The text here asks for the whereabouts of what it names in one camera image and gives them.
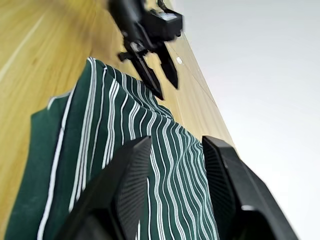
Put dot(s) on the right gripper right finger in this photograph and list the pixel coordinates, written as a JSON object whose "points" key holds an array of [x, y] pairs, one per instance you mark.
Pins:
{"points": [[232, 190]]}

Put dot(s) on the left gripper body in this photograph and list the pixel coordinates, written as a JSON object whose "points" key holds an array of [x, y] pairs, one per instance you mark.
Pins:
{"points": [[132, 25]]}

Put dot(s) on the green white striped T-shirt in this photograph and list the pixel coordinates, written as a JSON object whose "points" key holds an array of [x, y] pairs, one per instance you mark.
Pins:
{"points": [[117, 140]]}

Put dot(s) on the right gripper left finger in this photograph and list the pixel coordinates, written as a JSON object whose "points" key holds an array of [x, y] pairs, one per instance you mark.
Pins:
{"points": [[117, 197]]}

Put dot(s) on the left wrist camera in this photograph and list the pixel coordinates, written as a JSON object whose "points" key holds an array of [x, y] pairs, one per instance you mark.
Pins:
{"points": [[165, 23]]}

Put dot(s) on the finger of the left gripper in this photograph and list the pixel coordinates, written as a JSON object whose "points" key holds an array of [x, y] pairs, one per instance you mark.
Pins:
{"points": [[171, 67], [150, 75]]}

